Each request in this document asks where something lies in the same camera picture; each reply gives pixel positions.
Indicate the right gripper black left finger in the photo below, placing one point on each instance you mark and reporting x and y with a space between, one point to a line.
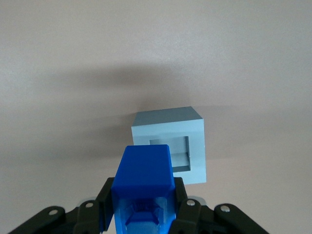
73 219

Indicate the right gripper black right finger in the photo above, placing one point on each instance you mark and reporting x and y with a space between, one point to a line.
207 221

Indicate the blue plastic part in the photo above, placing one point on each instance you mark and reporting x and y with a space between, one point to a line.
143 170

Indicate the gray square base block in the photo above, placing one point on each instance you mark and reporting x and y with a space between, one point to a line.
197 151

